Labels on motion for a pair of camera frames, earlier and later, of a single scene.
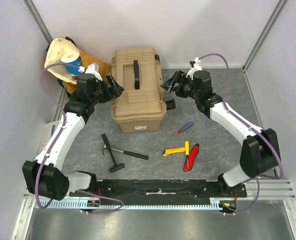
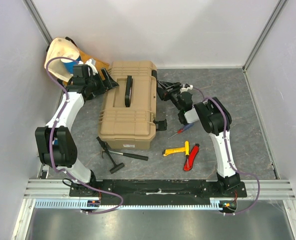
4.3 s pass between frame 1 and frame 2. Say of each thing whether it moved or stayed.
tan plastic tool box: moved
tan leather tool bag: stayed
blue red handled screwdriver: stayed
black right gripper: moved
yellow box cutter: stayed
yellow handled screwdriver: stayed
